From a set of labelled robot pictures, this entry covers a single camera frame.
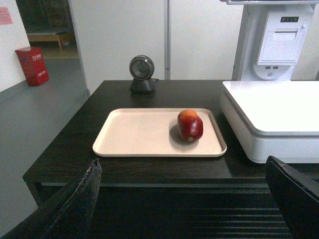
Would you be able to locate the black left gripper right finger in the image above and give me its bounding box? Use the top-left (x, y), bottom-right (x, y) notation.
top-left (266, 156), bottom-right (319, 239)

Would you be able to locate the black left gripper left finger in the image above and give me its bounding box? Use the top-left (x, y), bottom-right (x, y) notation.
top-left (2, 159), bottom-right (102, 239)

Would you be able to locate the dark red mango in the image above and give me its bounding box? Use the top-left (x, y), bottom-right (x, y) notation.
top-left (177, 109), bottom-right (203, 142)

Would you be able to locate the black checkout counter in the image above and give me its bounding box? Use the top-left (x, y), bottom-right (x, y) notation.
top-left (0, 79), bottom-right (319, 239)

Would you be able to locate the white checkout scale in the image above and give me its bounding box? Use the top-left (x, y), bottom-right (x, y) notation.
top-left (220, 81), bottom-right (319, 163)

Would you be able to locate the beige plastic tray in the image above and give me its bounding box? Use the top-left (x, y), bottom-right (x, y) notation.
top-left (92, 108), bottom-right (227, 157)

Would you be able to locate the red fire extinguisher box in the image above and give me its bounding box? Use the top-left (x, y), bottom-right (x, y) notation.
top-left (15, 47), bottom-right (49, 86)

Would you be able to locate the white receipt printer kiosk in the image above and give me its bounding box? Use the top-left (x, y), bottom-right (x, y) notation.
top-left (226, 0), bottom-right (319, 81)

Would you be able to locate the black barcode scanner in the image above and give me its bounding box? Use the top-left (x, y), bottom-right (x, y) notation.
top-left (129, 55), bottom-right (156, 94)

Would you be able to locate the wooden bench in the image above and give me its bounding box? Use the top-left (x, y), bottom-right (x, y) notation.
top-left (27, 32), bottom-right (75, 50)

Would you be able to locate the grey vertical pole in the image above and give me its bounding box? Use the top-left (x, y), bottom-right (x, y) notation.
top-left (164, 0), bottom-right (171, 80)

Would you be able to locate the pink wall notice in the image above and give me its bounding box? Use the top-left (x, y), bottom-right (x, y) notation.
top-left (0, 7), bottom-right (12, 25)

